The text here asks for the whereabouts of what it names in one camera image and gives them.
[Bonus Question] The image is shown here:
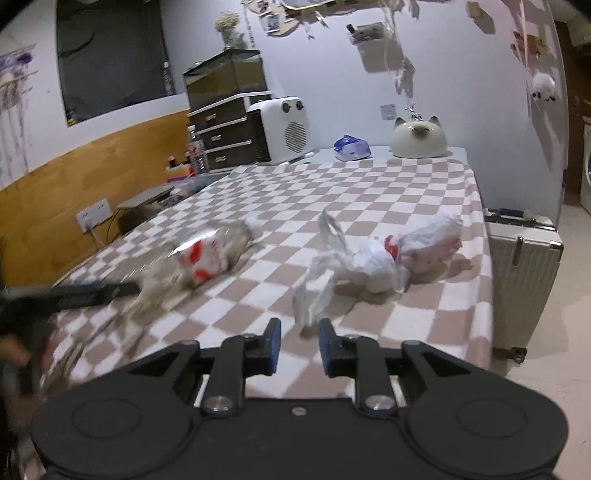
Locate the white plastic bag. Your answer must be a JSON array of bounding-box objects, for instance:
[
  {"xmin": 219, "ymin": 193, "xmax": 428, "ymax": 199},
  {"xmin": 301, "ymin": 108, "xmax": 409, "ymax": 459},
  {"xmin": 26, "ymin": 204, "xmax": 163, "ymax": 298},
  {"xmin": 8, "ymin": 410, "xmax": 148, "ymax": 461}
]
[
  {"xmin": 293, "ymin": 210, "xmax": 411, "ymax": 328},
  {"xmin": 396, "ymin": 213, "xmax": 463, "ymax": 274}
]

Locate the clear plastic bottle red label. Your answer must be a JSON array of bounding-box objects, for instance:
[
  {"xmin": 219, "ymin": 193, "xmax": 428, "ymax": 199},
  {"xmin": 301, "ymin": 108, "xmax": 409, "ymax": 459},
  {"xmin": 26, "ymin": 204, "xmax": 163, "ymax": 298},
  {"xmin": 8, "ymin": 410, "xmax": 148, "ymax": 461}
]
[{"xmin": 115, "ymin": 217, "xmax": 263, "ymax": 321}]

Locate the brown white checkered tablecloth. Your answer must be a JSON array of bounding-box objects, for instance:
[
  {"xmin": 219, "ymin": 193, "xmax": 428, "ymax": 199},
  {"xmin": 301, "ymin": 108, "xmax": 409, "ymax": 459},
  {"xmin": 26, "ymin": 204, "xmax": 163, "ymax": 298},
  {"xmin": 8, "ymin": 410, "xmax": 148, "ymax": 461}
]
[{"xmin": 68, "ymin": 158, "xmax": 493, "ymax": 398}]

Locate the rainbow striped box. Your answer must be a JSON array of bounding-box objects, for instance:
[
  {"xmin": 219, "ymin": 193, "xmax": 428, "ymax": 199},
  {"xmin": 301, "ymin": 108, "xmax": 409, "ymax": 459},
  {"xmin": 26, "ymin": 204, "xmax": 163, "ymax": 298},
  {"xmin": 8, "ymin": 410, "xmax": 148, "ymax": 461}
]
[{"xmin": 165, "ymin": 156, "xmax": 195, "ymax": 183}]

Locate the beige ribbed suitcase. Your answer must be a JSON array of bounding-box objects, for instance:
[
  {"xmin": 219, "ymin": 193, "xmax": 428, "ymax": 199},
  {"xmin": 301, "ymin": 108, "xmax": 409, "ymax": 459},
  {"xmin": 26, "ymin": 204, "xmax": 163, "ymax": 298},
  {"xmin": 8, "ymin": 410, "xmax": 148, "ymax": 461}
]
[{"xmin": 485, "ymin": 209, "xmax": 564, "ymax": 364}]

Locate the blue white tissue pack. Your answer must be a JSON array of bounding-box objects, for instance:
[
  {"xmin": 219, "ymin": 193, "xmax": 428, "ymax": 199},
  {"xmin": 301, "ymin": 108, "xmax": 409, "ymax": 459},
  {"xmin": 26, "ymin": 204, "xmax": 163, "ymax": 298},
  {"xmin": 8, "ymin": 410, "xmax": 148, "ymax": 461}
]
[{"xmin": 332, "ymin": 135, "xmax": 372, "ymax": 162}]

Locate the small water bottle red label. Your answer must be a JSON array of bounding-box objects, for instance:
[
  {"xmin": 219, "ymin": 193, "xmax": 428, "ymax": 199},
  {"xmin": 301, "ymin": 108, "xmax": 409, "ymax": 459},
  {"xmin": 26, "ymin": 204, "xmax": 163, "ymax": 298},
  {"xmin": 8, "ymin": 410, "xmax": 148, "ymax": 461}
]
[{"xmin": 186, "ymin": 125, "xmax": 208, "ymax": 175}]

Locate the cat shaped white lamp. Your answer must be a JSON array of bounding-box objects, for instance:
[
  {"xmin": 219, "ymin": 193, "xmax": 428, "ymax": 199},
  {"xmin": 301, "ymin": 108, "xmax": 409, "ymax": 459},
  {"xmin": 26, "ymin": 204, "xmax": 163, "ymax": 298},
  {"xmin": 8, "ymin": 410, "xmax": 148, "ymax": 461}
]
[{"xmin": 390, "ymin": 116, "xmax": 450, "ymax": 159}]

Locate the white cat face heater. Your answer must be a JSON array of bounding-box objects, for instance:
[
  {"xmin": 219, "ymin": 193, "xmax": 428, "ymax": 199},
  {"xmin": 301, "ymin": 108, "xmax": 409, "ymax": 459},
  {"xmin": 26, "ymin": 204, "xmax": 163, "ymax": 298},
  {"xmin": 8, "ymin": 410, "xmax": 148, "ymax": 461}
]
[{"xmin": 246, "ymin": 96, "xmax": 315, "ymax": 165}]

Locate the white dark drawer cabinet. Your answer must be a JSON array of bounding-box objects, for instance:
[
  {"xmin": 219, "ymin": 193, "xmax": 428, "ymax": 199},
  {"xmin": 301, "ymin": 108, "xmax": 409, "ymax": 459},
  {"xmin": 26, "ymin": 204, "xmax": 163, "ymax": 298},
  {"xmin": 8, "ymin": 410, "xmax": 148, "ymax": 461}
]
[{"xmin": 187, "ymin": 91, "xmax": 273, "ymax": 171}]

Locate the dark window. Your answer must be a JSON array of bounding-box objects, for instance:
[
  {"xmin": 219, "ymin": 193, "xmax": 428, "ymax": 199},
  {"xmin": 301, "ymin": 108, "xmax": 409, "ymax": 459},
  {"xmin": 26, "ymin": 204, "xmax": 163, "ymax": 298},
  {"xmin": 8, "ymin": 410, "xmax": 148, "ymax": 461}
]
[{"xmin": 56, "ymin": 0, "xmax": 170, "ymax": 126}]

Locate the glass fish tank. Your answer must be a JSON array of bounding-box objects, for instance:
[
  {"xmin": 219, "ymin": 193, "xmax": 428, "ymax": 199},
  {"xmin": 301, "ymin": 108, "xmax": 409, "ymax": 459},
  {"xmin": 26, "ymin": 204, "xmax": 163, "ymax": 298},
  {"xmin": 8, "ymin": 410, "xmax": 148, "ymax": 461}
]
[{"xmin": 182, "ymin": 48, "xmax": 267, "ymax": 111}]

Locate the white washing machine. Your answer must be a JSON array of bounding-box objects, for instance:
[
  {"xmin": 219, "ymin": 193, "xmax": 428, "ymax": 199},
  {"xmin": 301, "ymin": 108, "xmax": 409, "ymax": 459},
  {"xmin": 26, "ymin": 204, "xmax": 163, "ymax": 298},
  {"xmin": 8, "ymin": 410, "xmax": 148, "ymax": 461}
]
[{"xmin": 580, "ymin": 116, "xmax": 591, "ymax": 214}]

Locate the dried flower bouquet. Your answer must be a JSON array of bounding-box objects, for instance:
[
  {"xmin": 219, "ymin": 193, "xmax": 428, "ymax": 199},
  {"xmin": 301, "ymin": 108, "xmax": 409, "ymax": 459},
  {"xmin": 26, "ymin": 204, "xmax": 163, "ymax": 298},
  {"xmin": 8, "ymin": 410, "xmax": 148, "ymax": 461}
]
[{"xmin": 214, "ymin": 11, "xmax": 247, "ymax": 49}]

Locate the white wall power socket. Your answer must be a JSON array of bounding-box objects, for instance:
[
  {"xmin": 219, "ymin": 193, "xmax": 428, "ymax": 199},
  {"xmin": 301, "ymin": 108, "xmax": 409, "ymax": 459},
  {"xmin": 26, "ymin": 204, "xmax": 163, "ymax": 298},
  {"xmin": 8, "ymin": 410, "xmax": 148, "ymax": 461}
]
[{"xmin": 75, "ymin": 199, "xmax": 112, "ymax": 232}]

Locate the wall mounted clear organizer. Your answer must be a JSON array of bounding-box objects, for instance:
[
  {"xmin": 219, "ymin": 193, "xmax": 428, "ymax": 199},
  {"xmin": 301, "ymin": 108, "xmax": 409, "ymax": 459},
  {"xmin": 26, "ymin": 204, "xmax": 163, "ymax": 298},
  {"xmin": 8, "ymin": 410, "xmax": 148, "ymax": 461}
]
[{"xmin": 346, "ymin": 22, "xmax": 385, "ymax": 45}]

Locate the white plush wall toy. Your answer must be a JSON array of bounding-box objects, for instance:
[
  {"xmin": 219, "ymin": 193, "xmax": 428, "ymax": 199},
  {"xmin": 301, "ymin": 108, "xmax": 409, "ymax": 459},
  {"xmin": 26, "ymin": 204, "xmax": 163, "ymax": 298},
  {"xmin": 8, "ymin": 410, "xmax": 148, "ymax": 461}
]
[{"xmin": 531, "ymin": 72, "xmax": 556, "ymax": 102}]

